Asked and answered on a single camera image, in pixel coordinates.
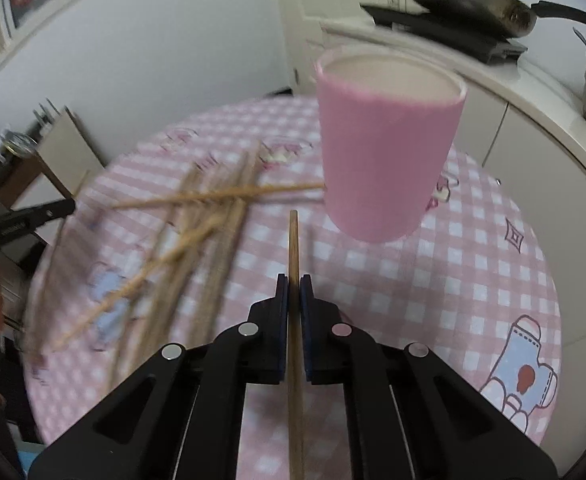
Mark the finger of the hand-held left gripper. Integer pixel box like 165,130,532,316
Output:
0,199,76,262

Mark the pink cup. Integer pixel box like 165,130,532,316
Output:
314,46,468,244

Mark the pink checked tablecloth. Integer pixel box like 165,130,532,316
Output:
23,97,562,480

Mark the single bamboo chopstick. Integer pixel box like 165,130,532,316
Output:
286,210,305,480

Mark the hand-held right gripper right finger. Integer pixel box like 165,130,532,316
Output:
300,275,557,480

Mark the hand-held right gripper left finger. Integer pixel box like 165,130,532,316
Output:
28,274,290,480

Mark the bunch of bamboo chopsticks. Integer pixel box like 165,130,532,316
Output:
25,150,324,386

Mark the white side cabinet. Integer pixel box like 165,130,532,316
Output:
3,105,106,241

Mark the black induction cooker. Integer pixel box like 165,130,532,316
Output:
360,4,528,64

